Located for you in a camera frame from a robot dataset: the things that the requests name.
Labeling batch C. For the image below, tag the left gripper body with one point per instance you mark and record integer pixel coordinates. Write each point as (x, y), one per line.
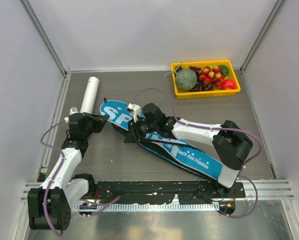
(91, 126)

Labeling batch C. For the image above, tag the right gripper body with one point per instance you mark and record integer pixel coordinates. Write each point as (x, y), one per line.
(144, 127)

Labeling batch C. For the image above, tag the white shuttlecock tube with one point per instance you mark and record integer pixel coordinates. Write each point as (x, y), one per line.
(90, 95)

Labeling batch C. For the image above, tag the blue racket bag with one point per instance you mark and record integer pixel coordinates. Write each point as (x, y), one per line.
(179, 153)

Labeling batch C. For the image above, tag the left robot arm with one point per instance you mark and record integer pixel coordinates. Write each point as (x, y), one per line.
(50, 205)

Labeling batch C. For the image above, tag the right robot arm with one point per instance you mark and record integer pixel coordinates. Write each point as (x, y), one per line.
(230, 142)

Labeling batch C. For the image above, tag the yellow plastic tray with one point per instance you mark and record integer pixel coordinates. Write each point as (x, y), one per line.
(217, 92)

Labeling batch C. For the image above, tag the green melon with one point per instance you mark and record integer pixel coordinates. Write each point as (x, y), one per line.
(185, 79)

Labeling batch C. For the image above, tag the dark grape bunch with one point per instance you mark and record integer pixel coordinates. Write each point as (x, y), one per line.
(203, 80)

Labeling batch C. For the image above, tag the red cherry cluster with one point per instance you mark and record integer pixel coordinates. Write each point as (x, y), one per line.
(215, 73)

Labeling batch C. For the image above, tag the red apple in tray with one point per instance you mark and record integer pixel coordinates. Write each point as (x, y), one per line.
(228, 84)

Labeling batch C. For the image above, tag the green lime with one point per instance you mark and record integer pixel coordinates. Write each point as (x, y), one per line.
(224, 70)

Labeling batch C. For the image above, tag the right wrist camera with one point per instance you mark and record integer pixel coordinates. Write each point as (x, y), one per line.
(135, 110)

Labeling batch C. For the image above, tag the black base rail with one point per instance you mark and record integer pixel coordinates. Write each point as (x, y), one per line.
(156, 196)

